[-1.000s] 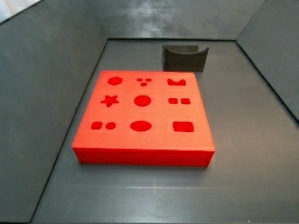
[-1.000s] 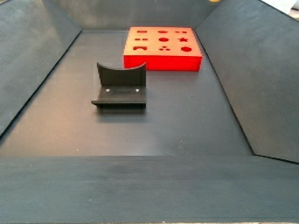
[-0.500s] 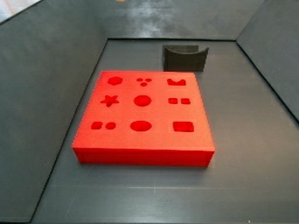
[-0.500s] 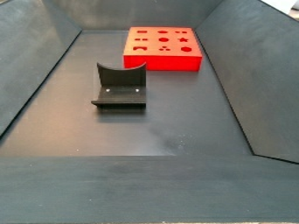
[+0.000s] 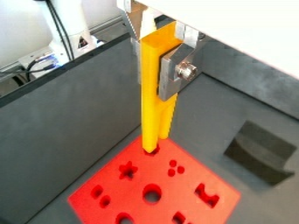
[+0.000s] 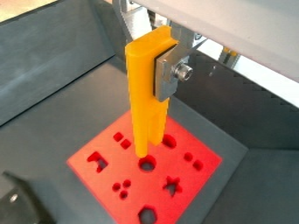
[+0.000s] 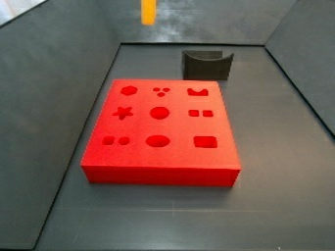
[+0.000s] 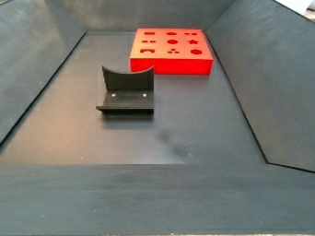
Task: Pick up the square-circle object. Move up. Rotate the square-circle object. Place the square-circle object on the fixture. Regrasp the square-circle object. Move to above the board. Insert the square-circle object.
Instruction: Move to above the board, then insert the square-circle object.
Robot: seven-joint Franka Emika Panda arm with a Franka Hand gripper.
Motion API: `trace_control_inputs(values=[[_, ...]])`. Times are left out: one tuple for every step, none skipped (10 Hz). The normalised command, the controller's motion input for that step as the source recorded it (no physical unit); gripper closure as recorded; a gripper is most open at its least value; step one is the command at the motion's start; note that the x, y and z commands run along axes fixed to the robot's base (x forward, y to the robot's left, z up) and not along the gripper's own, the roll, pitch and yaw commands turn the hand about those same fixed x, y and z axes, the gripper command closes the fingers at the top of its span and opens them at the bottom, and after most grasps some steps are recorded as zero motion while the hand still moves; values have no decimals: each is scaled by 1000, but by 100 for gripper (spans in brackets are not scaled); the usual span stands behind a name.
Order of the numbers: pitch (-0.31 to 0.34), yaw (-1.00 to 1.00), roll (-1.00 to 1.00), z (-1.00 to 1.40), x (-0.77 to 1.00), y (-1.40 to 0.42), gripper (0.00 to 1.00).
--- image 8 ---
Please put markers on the black curved regrasp stand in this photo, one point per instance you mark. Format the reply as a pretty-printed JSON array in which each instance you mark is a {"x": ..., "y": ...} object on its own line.
[{"x": 128, "y": 91}]

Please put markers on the red shape fixture block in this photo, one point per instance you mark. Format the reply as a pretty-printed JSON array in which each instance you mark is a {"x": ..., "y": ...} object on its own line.
[{"x": 173, "y": 51}]

